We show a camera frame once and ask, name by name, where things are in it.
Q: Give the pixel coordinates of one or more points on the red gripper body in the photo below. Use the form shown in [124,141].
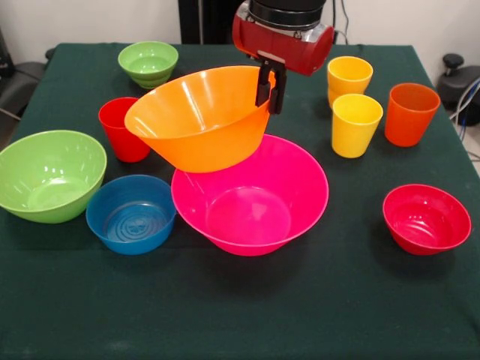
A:
[277,47]

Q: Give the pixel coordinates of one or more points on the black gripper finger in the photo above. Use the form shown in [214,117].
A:
[277,97]
[262,90]

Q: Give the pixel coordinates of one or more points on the large pink bowl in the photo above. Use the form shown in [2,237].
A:
[270,172]

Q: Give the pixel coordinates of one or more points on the large orange bowl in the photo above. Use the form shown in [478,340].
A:
[202,142]

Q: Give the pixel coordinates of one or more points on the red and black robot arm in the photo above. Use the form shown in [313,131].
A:
[285,9]

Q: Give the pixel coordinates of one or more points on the black cabinet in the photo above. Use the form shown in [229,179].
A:
[210,18]

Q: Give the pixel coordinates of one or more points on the small green bowl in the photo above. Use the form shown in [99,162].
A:
[148,63]

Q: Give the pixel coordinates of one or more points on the orange cup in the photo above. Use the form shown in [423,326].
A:
[407,127]

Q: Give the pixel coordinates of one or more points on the red cup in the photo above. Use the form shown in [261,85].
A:
[114,142]

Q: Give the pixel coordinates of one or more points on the black equipment base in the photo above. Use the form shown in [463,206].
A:
[457,82]

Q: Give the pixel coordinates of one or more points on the red bowl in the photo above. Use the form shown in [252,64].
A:
[423,221]

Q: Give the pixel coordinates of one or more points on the blue bowl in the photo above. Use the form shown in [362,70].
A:
[129,245]

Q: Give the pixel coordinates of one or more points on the dark green tablecloth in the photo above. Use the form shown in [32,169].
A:
[240,300]

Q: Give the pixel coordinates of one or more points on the large green bowl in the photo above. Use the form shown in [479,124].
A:
[48,176]

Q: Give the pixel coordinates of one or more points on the black chair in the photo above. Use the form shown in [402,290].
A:
[22,82]

